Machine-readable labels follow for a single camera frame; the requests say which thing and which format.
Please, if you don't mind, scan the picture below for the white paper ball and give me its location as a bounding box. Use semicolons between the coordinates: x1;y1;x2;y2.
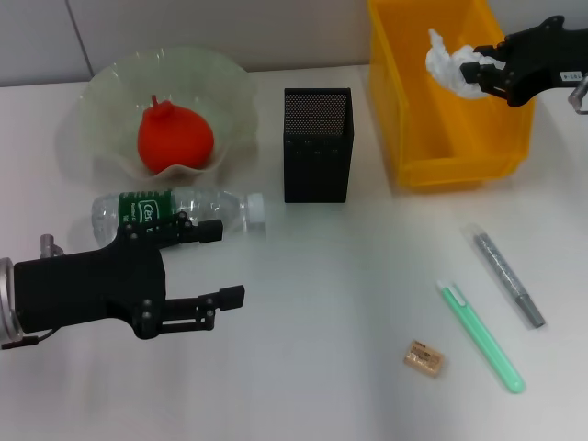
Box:
424;28;500;101

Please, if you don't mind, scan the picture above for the silver connector plug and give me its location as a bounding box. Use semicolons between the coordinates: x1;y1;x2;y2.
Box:
39;233;65;259
568;75;588;112

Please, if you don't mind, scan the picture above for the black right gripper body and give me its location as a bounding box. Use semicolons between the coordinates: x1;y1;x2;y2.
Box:
503;15;588;108

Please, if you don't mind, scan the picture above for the yellow plastic bin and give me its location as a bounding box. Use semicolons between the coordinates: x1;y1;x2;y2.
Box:
367;0;537;189

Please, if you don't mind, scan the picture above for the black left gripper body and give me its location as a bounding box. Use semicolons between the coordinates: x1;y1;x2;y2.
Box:
12;226;168;342

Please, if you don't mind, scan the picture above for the green glass fruit plate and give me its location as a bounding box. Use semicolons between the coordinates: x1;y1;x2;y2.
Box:
57;45;258;187

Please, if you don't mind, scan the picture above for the clear green-label water bottle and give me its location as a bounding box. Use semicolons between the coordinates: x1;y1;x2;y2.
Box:
90;187;267;249

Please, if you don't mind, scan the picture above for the green pen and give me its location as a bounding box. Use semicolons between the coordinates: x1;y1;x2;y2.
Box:
435;278;527;395

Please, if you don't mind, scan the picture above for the orange fruit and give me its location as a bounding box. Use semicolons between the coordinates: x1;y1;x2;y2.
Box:
137;94;216;175

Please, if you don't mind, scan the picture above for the grey marker pen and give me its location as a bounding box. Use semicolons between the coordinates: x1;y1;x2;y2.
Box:
462;223;547;330

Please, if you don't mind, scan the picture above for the beige eraser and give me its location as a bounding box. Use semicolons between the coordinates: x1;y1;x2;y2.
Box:
402;338;447;379

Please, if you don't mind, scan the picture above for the black mesh pen holder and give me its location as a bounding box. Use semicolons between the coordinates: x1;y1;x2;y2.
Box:
283;86;356;204

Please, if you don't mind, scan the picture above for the silver left connector plug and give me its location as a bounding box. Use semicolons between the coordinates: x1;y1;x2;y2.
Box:
39;233;65;259

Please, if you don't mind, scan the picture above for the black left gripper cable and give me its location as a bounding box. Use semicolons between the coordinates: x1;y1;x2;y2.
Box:
0;328;56;351

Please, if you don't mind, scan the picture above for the silver right connector plug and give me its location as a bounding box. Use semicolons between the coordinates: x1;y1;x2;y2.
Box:
568;75;588;112

